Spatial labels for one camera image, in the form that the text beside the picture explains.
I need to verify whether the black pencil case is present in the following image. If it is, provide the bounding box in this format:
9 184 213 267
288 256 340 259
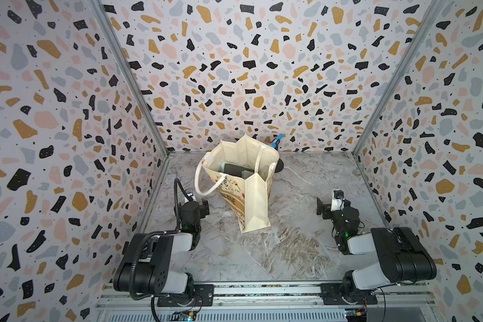
221 162 254 180

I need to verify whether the cream floral canvas tote bag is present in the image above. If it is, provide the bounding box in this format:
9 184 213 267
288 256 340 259
195 135 280 233

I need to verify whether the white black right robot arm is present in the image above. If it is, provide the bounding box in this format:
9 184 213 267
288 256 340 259
316 190 437 303

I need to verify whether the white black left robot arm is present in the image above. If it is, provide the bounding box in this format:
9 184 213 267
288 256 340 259
112 200 209 306

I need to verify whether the black microphone stand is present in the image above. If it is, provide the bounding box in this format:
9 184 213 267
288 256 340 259
275 159 284 173

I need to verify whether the blue toy microphone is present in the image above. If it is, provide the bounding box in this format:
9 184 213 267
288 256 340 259
270 134 284 150

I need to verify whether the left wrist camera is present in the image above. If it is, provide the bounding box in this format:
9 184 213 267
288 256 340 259
185 189 196 201

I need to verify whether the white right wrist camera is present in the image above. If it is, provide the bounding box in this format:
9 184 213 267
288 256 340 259
331 190 345 211

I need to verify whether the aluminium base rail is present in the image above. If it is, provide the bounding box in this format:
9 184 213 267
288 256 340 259
94 281 443 321

